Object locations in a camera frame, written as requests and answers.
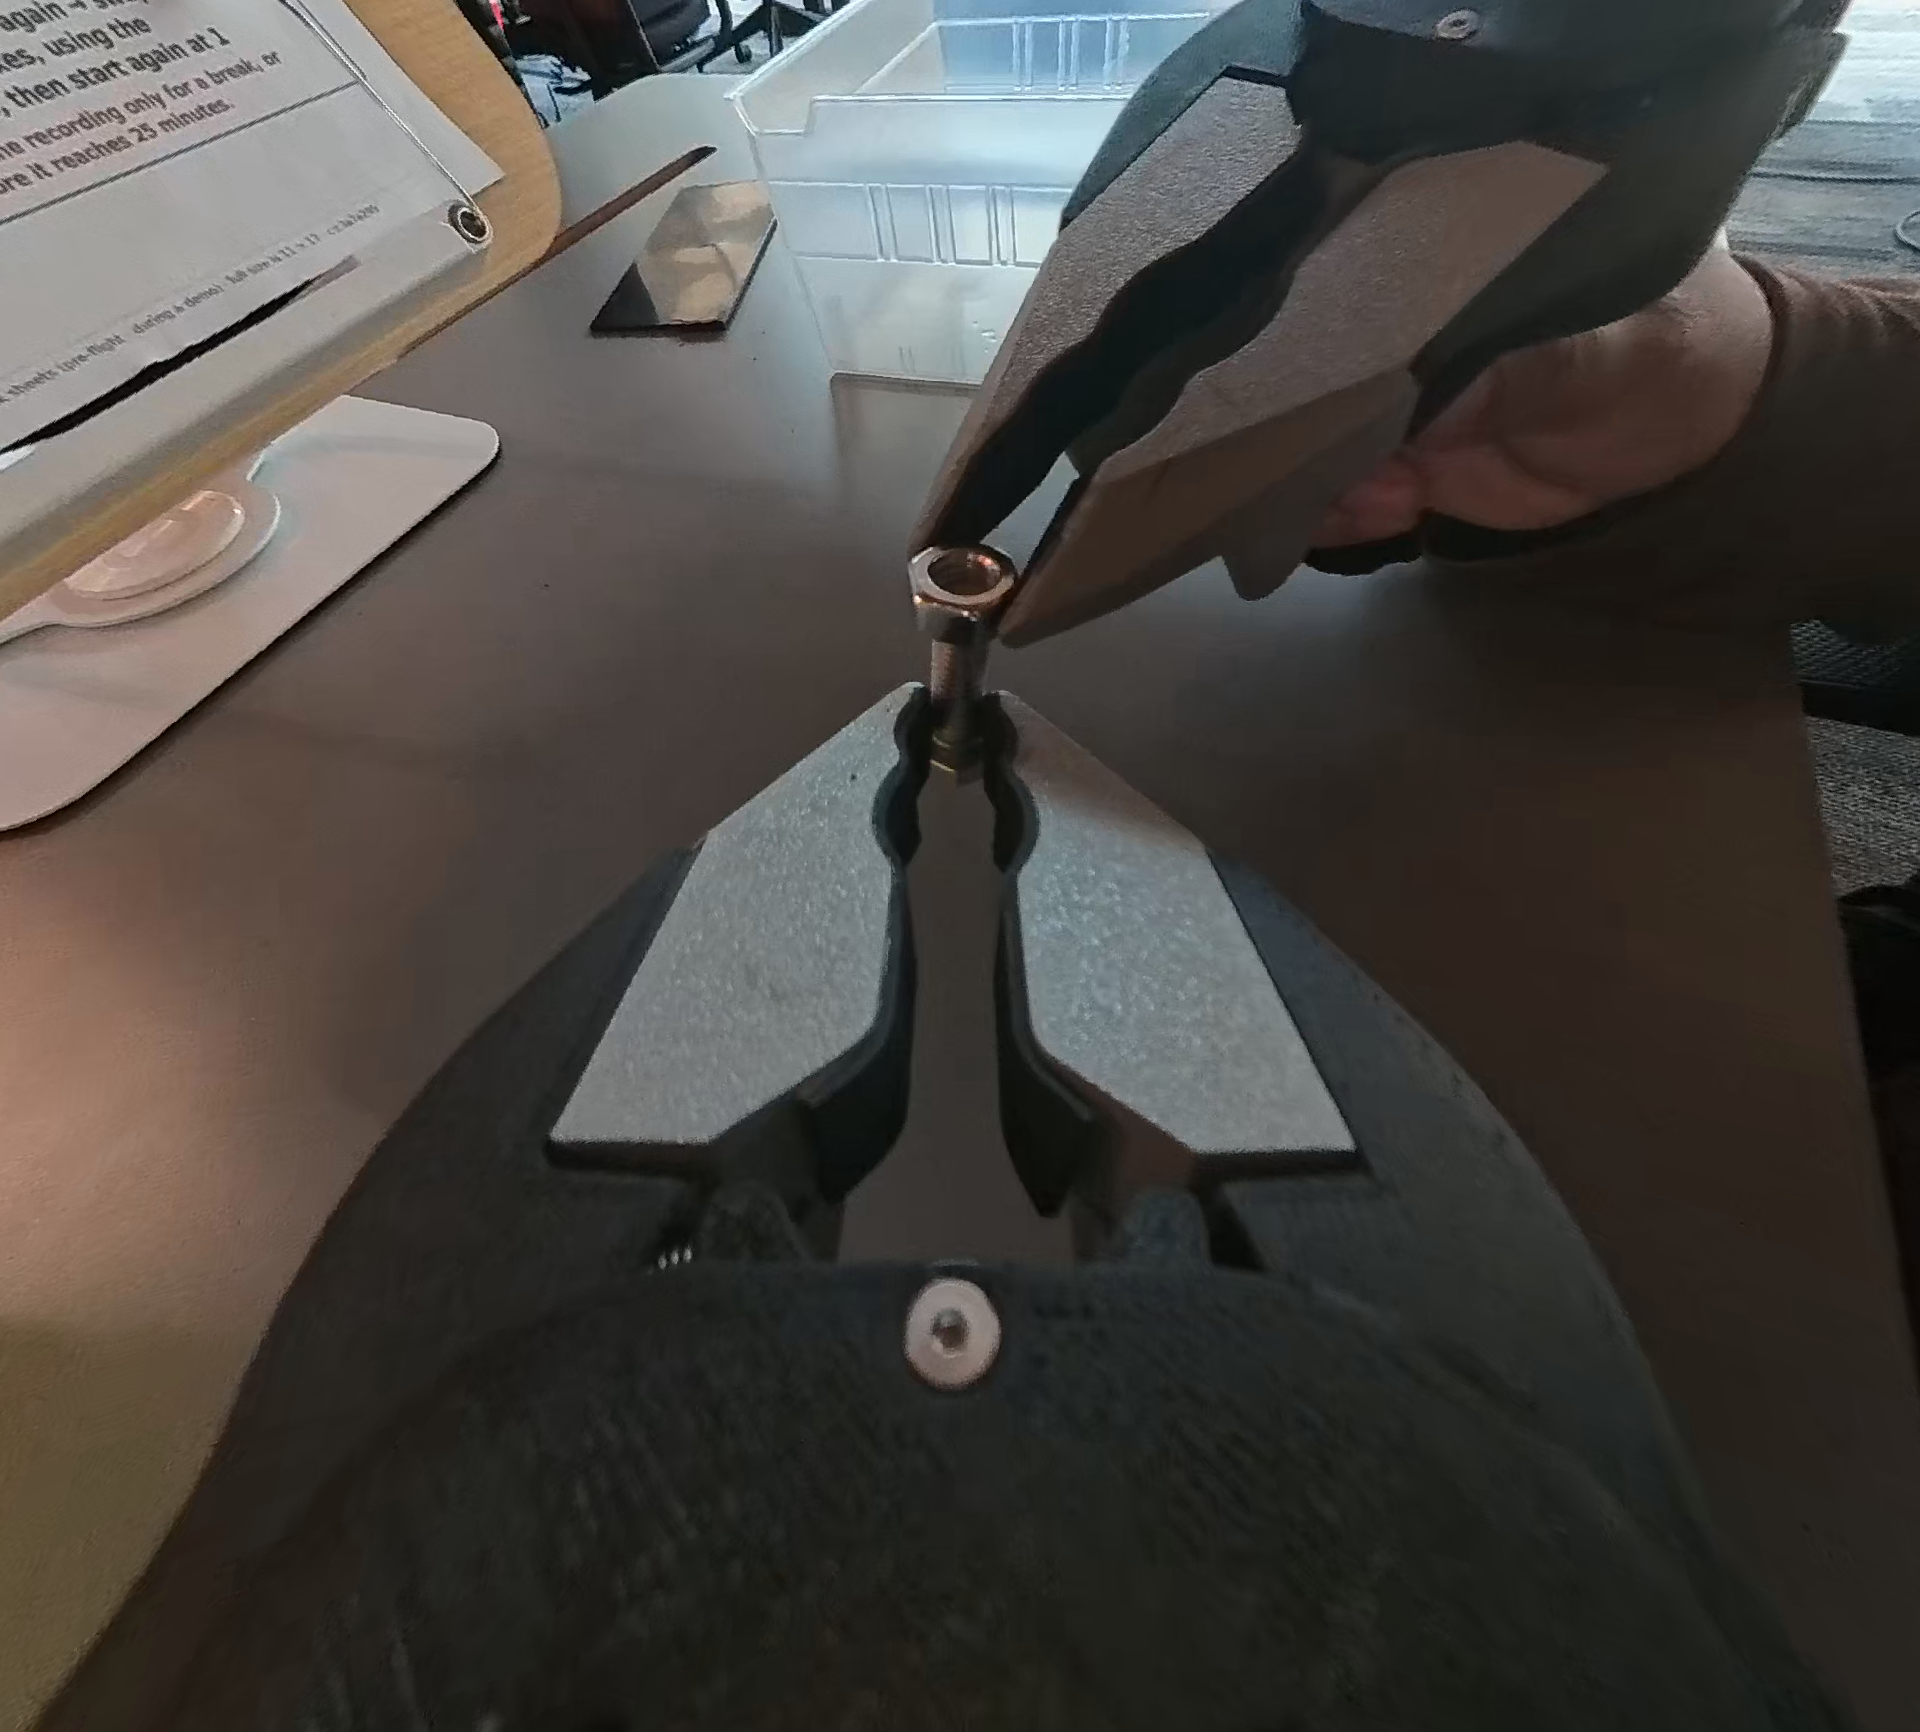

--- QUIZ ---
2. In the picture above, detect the clear plastic bin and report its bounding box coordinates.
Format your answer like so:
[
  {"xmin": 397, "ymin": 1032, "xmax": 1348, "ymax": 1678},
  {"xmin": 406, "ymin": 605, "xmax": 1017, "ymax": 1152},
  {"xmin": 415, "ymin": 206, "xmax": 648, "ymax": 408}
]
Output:
[{"xmin": 725, "ymin": 0, "xmax": 1351, "ymax": 392}]

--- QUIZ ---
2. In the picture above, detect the person's right hand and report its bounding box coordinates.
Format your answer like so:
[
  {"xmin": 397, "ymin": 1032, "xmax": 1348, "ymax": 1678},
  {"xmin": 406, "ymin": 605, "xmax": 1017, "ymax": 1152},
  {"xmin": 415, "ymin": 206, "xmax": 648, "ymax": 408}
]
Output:
[{"xmin": 1303, "ymin": 246, "xmax": 1775, "ymax": 577}]

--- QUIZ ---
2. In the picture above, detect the round white stand foot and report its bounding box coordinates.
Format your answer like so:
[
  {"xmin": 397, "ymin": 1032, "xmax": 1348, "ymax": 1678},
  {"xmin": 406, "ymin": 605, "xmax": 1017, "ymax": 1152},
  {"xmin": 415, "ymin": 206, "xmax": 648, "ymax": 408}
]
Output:
[{"xmin": 60, "ymin": 487, "xmax": 288, "ymax": 632}]

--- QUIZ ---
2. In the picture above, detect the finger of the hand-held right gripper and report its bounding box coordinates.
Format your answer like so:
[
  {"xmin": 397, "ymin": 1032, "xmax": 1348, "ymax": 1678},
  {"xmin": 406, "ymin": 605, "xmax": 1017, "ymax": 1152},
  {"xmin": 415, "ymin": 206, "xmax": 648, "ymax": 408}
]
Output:
[
  {"xmin": 994, "ymin": 145, "xmax": 1619, "ymax": 652},
  {"xmin": 917, "ymin": 75, "xmax": 1314, "ymax": 553}
]

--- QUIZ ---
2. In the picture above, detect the steel hex bolt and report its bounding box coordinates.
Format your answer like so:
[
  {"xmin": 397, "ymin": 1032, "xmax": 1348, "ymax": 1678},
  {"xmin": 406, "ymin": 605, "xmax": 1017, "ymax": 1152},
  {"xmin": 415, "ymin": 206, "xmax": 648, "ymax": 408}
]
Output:
[{"xmin": 922, "ymin": 614, "xmax": 1003, "ymax": 790}]

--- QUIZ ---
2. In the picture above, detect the printed instruction sheet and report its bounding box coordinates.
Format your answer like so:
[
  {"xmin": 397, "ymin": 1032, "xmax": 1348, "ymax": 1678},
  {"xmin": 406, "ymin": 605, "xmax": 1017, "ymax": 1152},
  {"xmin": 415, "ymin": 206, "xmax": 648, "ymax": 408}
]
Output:
[{"xmin": 0, "ymin": 0, "xmax": 503, "ymax": 444}]

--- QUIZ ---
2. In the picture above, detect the white stand base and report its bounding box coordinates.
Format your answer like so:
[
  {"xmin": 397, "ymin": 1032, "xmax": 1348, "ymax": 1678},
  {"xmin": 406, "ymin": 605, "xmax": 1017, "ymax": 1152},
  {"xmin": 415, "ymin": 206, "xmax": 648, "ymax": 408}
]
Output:
[{"xmin": 0, "ymin": 396, "xmax": 501, "ymax": 834}]

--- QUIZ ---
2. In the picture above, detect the wooden display board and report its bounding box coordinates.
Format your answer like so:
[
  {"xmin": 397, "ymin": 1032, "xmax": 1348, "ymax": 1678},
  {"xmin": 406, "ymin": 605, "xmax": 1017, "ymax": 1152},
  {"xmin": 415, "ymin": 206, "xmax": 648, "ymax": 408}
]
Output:
[{"xmin": 0, "ymin": 0, "xmax": 563, "ymax": 625}]

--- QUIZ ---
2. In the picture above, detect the steel hex nut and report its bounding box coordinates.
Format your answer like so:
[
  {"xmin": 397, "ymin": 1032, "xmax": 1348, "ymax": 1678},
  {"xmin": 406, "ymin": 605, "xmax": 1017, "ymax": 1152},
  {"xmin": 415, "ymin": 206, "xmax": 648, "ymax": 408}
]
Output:
[{"xmin": 904, "ymin": 542, "xmax": 1026, "ymax": 625}]

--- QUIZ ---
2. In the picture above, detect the black glossy plate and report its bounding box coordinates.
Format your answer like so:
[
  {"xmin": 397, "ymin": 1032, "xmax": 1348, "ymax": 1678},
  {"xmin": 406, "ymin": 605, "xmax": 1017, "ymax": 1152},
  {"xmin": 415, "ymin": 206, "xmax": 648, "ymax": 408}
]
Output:
[{"xmin": 587, "ymin": 178, "xmax": 779, "ymax": 341}]

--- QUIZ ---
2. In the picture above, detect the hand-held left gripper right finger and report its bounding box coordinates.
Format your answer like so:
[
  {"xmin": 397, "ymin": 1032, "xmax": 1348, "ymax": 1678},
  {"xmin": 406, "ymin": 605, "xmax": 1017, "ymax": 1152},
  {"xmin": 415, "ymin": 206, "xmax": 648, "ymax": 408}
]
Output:
[{"xmin": 982, "ymin": 687, "xmax": 1364, "ymax": 1223}]

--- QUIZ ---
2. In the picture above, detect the person's right forearm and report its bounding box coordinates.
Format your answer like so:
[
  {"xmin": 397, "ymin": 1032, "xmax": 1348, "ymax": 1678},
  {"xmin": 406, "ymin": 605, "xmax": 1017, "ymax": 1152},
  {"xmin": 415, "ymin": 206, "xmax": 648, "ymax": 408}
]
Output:
[{"xmin": 1409, "ymin": 254, "xmax": 1920, "ymax": 632}]

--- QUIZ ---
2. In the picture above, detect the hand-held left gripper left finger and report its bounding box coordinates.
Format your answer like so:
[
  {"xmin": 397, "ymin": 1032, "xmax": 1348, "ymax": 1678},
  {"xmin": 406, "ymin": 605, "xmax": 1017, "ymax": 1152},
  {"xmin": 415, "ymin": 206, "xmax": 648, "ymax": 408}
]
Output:
[{"xmin": 543, "ymin": 683, "xmax": 920, "ymax": 1217}]

